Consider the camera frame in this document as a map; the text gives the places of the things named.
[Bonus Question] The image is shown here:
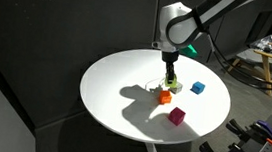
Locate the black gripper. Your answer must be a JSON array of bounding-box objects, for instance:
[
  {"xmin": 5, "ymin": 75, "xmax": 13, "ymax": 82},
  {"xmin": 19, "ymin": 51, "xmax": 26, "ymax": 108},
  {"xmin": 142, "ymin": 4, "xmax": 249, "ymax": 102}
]
[{"xmin": 158, "ymin": 48, "xmax": 181, "ymax": 83}]

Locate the lime green block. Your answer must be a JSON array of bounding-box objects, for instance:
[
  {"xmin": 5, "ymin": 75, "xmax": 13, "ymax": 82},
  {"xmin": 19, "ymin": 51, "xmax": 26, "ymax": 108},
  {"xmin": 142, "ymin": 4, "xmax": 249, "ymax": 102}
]
[{"xmin": 163, "ymin": 73, "xmax": 178, "ymax": 89}]

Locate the orange block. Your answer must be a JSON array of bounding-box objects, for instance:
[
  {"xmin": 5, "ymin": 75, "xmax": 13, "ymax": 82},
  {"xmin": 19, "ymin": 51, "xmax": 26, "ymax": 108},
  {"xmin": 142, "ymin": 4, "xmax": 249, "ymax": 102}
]
[{"xmin": 157, "ymin": 89, "xmax": 174, "ymax": 107}]

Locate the blue block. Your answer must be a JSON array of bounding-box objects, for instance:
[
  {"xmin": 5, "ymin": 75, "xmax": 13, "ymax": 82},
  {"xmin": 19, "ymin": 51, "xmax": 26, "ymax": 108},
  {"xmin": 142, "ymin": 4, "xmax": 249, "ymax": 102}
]
[{"xmin": 189, "ymin": 79, "xmax": 207, "ymax": 97}]

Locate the magenta block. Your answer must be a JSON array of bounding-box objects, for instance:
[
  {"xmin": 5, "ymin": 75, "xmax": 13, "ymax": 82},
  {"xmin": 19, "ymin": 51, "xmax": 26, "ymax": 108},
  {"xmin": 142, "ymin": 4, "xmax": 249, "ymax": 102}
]
[{"xmin": 166, "ymin": 105, "xmax": 187, "ymax": 128}]

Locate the crumpled clear plastic bag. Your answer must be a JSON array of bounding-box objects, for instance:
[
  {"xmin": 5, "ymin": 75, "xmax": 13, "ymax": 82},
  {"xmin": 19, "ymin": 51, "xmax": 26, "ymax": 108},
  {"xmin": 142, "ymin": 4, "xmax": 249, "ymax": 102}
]
[{"xmin": 249, "ymin": 32, "xmax": 272, "ymax": 53}]

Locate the wooden chair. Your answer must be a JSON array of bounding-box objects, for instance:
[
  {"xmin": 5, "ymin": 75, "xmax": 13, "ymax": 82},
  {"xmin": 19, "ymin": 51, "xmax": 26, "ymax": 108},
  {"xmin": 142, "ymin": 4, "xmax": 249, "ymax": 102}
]
[{"xmin": 223, "ymin": 38, "xmax": 272, "ymax": 98}]

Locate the teal green wrist camera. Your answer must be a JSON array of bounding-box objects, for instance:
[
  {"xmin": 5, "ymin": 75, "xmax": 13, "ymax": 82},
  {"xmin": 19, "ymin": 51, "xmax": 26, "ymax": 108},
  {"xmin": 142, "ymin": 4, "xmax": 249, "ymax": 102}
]
[{"xmin": 177, "ymin": 42, "xmax": 199, "ymax": 60}]

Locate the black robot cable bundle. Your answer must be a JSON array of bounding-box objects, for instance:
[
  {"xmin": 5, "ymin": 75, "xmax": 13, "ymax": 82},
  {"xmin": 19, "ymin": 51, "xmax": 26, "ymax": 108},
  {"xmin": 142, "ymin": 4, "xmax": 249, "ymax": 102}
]
[{"xmin": 202, "ymin": 26, "xmax": 272, "ymax": 91}]

